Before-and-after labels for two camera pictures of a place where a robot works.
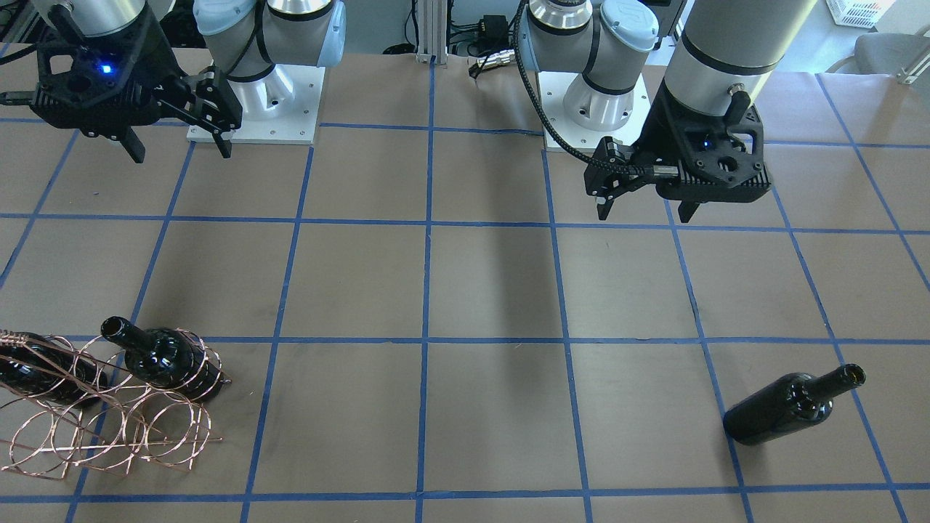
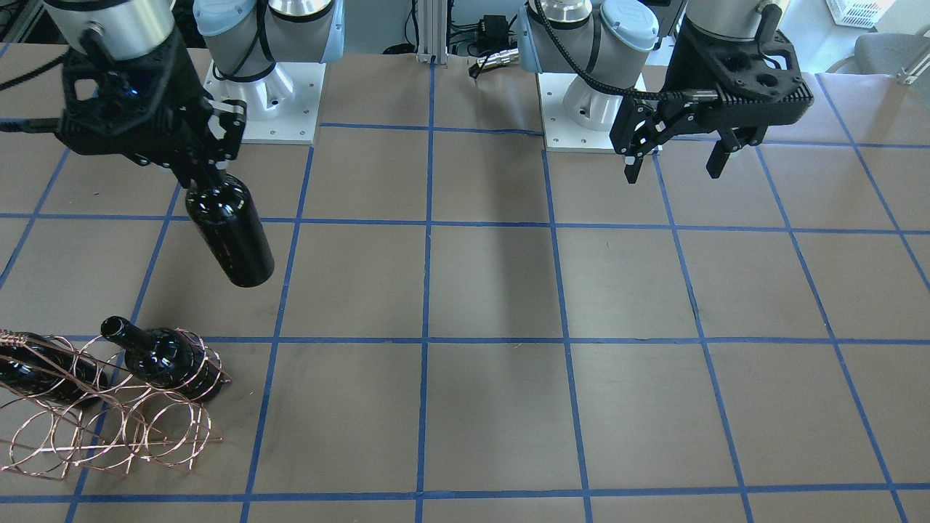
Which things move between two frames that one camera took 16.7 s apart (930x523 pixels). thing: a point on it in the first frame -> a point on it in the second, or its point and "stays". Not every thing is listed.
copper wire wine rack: (73, 403) stays
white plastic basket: (859, 13) stays
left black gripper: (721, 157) -> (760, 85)
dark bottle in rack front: (167, 357) stays
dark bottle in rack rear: (39, 367) stays
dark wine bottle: (794, 401) -> (227, 217)
